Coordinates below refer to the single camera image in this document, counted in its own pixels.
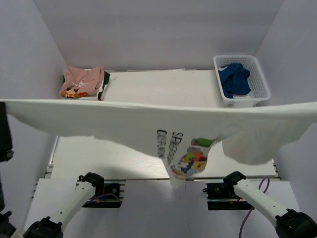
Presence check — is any white SpongeBob print t-shirt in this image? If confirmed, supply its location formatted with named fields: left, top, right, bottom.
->
left=2, top=99, right=317, bottom=185

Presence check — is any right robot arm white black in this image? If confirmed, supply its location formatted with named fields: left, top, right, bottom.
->
left=223, top=171, right=317, bottom=238

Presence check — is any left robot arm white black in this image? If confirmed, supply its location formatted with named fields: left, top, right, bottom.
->
left=0, top=103, right=105, bottom=238

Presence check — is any folded pink t-shirt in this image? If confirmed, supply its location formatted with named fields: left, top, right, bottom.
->
left=59, top=66, right=105, bottom=98

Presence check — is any folded white green t-shirt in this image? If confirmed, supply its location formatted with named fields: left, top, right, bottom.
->
left=61, top=70, right=111, bottom=101

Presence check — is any blue crumpled t-shirt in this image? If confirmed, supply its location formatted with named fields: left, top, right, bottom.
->
left=218, top=63, right=251, bottom=99

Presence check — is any white plastic basket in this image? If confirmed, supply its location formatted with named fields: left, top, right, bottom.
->
left=213, top=55, right=270, bottom=108

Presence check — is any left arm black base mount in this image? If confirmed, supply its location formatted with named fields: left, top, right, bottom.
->
left=82, top=180, right=126, bottom=209

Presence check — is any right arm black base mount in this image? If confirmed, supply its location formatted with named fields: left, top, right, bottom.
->
left=202, top=182, right=252, bottom=211

